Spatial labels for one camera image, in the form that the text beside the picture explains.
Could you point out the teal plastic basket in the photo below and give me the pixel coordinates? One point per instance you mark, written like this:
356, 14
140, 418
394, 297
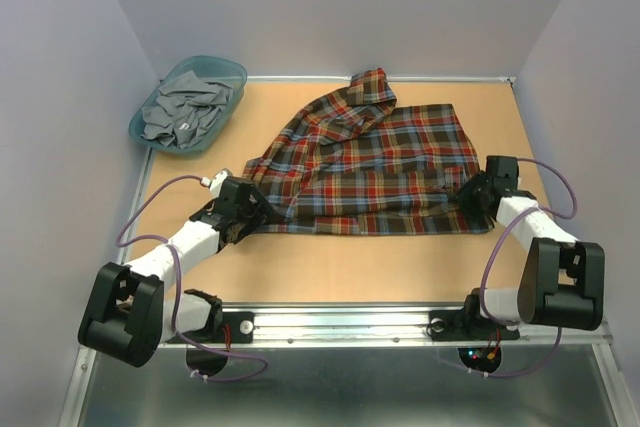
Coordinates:
207, 67

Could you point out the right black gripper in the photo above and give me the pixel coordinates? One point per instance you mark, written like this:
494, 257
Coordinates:
463, 195

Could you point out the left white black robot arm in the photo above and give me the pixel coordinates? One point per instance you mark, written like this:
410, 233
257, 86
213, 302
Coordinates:
136, 306

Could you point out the plaid long sleeve shirt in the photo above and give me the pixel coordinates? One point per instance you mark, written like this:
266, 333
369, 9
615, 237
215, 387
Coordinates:
354, 162

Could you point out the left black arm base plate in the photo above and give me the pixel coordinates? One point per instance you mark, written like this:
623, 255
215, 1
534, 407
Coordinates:
235, 328

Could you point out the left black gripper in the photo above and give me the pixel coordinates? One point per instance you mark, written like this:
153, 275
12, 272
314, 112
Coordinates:
260, 212

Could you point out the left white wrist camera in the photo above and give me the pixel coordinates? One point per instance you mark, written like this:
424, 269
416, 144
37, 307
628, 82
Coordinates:
214, 184

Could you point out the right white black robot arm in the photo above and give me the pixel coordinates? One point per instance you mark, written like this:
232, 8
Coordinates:
562, 283

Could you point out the aluminium front rail frame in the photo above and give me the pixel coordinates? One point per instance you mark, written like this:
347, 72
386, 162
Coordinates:
360, 364

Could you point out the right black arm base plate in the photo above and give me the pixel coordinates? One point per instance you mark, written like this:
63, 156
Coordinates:
458, 326

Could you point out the grey long sleeve shirt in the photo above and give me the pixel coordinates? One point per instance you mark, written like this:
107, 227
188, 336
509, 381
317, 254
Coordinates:
185, 111

